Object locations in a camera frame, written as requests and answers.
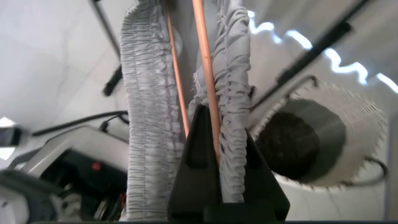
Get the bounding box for pale grey shorts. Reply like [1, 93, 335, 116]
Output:
[119, 0, 253, 222]

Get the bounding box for black cable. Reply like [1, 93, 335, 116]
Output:
[30, 110, 130, 138]

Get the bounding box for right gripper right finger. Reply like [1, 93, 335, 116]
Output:
[242, 128, 290, 222]

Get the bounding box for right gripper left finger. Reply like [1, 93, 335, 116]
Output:
[167, 103, 223, 222]

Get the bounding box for dark red garment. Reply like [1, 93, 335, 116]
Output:
[255, 111, 322, 182]

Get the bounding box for black clothes rack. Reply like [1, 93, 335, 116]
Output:
[91, 0, 373, 113]

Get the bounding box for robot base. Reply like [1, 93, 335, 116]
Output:
[0, 124, 130, 224]

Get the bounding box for white laundry basket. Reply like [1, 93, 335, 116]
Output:
[248, 75, 389, 191]

